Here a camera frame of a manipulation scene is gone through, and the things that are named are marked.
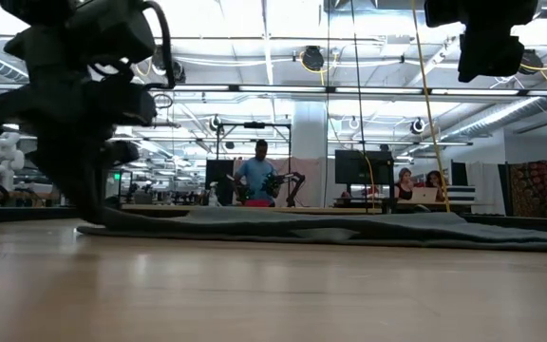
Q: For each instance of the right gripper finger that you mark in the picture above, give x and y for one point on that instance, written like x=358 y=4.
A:
x=475 y=57
x=508 y=54

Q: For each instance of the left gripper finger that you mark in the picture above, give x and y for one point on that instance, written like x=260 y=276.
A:
x=121 y=153
x=83 y=180

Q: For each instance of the dark grey towel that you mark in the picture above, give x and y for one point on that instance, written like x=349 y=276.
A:
x=349 y=228

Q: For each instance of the black background robot arm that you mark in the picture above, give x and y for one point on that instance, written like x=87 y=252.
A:
x=285 y=183

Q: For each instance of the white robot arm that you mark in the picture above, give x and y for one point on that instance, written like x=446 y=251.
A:
x=5 y=157

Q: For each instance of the black monitor screen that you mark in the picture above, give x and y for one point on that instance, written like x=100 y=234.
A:
x=354 y=166
x=219 y=173

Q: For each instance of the white spray bottle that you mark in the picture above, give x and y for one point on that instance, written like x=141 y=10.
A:
x=213 y=195

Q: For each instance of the person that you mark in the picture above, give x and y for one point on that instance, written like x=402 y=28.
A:
x=257 y=178
x=404 y=187
x=437 y=180

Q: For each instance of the white hanging cloth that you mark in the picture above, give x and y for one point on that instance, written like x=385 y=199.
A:
x=484 y=187

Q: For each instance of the red tray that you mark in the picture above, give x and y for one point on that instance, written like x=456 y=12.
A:
x=258 y=203

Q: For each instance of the silver laptop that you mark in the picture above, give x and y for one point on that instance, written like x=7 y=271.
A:
x=424 y=195

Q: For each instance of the white round column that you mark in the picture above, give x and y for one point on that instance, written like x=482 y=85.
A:
x=309 y=138

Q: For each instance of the black cell frame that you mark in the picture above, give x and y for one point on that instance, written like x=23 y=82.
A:
x=120 y=183

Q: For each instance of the silver ventilation duct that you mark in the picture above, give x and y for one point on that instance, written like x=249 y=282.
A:
x=492 y=119

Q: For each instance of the black aluminium table frame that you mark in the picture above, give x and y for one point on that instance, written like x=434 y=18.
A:
x=17 y=214

